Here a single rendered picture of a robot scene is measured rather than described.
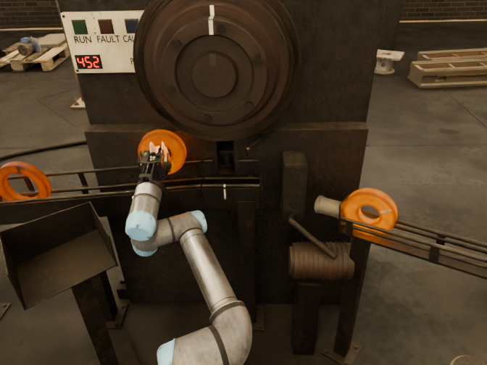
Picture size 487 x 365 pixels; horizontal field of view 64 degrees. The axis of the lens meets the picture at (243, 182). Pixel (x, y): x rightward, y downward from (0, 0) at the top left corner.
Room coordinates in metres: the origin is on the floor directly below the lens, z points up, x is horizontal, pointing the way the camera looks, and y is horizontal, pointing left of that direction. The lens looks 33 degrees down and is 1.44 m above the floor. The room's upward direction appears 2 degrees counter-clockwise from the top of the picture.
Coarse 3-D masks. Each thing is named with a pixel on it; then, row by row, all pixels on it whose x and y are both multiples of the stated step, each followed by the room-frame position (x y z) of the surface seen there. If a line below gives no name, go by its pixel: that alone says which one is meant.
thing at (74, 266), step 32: (32, 224) 0.93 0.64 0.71; (64, 224) 0.97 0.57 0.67; (96, 224) 1.00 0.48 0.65; (32, 256) 0.91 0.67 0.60; (64, 256) 0.90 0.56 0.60; (96, 256) 0.89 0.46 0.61; (32, 288) 0.79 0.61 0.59; (64, 288) 0.78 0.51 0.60; (96, 320) 0.86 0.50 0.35; (96, 352) 0.84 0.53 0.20; (128, 352) 0.97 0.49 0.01
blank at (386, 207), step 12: (360, 192) 0.95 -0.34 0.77; (372, 192) 0.94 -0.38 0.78; (348, 204) 0.96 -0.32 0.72; (360, 204) 0.94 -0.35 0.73; (372, 204) 0.93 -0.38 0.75; (384, 204) 0.91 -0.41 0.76; (348, 216) 0.96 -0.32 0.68; (360, 216) 0.95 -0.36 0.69; (384, 216) 0.91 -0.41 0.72; (396, 216) 0.90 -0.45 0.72; (384, 228) 0.90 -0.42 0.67
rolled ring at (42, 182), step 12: (0, 168) 1.16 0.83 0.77; (12, 168) 1.16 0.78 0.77; (24, 168) 1.16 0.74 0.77; (36, 168) 1.18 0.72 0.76; (0, 180) 1.16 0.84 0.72; (36, 180) 1.15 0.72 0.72; (48, 180) 1.18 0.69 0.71; (0, 192) 1.16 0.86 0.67; (12, 192) 1.18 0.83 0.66; (48, 192) 1.16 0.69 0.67
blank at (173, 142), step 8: (144, 136) 1.15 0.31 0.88; (152, 136) 1.13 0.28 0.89; (160, 136) 1.13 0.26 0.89; (168, 136) 1.13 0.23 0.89; (176, 136) 1.14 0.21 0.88; (144, 144) 1.13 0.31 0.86; (160, 144) 1.13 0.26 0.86; (168, 144) 1.13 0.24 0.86; (176, 144) 1.13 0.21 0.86; (184, 144) 1.15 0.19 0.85; (176, 152) 1.13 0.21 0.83; (184, 152) 1.13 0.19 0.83; (176, 160) 1.12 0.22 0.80; (184, 160) 1.12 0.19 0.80; (176, 168) 1.12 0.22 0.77
